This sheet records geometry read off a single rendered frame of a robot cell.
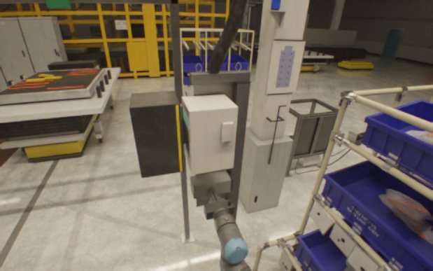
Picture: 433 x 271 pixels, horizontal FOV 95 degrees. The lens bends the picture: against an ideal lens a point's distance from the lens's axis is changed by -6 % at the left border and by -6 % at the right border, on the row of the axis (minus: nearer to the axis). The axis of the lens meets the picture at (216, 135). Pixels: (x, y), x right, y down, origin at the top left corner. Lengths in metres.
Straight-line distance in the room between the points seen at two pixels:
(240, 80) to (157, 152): 0.45
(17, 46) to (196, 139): 7.43
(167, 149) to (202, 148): 0.13
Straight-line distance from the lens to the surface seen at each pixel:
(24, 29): 7.86
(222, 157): 0.89
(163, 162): 0.85
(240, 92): 0.94
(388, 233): 1.12
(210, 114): 0.78
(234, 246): 0.86
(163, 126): 0.78
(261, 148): 2.01
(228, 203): 0.99
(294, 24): 1.89
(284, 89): 1.96
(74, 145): 3.78
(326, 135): 3.23
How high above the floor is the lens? 1.90
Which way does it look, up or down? 29 degrees down
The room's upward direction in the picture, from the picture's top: 2 degrees clockwise
